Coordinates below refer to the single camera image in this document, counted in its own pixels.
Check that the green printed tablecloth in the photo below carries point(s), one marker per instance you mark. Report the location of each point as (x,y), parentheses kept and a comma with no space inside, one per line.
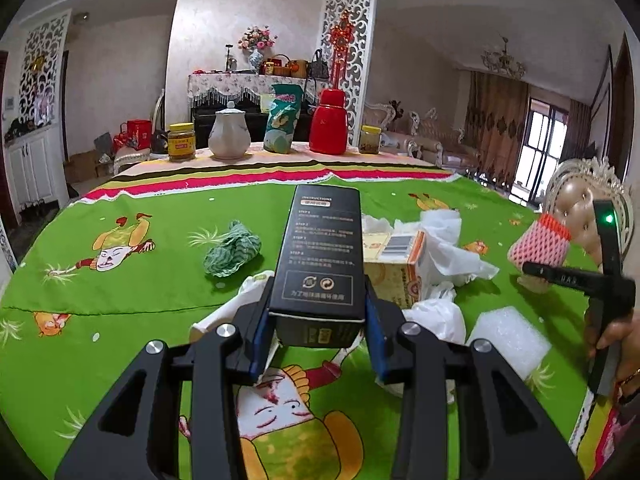
(150,310)

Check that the white paper cup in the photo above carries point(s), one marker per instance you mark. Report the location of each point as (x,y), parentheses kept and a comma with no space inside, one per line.
(220,312)

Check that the white ceramic teapot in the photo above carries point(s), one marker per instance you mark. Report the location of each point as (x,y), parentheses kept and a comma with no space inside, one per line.
(229,135)

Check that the person's right hand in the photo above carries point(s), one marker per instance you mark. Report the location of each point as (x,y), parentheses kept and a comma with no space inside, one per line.
(627,340)

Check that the dark handbag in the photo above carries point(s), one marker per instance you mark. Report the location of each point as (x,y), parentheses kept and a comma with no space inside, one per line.
(318,67)

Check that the yellow lid jar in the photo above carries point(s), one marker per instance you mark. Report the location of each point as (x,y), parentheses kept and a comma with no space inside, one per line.
(181,145)

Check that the white crumpled tissue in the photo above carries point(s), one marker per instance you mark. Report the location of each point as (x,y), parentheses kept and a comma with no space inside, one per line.
(437,320)
(450,250)
(376,224)

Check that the white lattice screen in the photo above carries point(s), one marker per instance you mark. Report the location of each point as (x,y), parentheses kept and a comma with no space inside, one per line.
(355,60)

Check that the red thermos flask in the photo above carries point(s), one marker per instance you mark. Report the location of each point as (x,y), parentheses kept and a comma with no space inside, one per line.
(328,125)

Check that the window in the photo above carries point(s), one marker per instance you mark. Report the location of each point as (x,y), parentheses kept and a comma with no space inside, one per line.
(540,150)

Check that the white foam block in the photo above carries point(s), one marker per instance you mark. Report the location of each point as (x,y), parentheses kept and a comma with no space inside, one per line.
(507,340)

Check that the vase with pink flowers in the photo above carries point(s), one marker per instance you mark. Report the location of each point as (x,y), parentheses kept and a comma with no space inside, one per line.
(257,47)

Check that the red gift box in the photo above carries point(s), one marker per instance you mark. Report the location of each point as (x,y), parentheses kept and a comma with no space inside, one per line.
(138,135)

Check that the chandelier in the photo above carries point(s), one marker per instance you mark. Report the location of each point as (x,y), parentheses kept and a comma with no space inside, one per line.
(504,62)

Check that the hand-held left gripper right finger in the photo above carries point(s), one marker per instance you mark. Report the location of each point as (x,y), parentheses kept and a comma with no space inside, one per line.
(376,340)

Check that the red foam fruit net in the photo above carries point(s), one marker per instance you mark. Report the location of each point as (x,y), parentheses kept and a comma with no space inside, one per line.
(540,240)

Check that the person's right forearm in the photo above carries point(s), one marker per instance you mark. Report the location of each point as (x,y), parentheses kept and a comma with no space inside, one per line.
(631,387)

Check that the ornate sofa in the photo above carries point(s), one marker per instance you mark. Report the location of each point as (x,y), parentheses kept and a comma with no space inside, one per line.
(425,140)

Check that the black cardboard box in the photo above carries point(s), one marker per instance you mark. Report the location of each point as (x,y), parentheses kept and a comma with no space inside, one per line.
(320,260)

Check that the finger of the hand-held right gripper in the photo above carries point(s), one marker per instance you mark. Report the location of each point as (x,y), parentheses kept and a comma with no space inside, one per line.
(560,270)

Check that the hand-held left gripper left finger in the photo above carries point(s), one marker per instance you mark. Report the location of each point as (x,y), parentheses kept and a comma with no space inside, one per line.
(257,345)

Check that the glass jar with dark contents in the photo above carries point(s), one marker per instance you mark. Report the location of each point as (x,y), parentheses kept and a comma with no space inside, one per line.
(370,141)

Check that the ornate padded chair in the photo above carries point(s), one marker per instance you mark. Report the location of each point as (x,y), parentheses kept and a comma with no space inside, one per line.
(580,200)

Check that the brown curtains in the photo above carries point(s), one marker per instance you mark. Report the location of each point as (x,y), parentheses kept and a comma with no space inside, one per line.
(495,120)

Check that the orange carton box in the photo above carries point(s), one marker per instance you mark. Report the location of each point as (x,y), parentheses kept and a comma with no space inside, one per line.
(395,270)

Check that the green patterned cloth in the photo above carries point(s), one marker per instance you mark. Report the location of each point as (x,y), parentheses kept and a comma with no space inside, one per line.
(232,252)

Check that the white cabinet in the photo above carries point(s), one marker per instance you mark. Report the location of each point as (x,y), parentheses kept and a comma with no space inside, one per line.
(35,170)

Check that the red knot wall ornament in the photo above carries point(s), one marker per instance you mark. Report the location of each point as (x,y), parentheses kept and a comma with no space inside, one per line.
(343,45)

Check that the green snack bag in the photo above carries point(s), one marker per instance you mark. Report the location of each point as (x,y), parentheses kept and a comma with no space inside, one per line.
(282,120)

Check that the black piano with lace cover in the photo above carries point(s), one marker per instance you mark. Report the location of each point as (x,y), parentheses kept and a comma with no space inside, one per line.
(215,100)

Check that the wicker basket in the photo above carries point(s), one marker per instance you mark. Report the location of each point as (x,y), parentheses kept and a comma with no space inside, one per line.
(281,67)

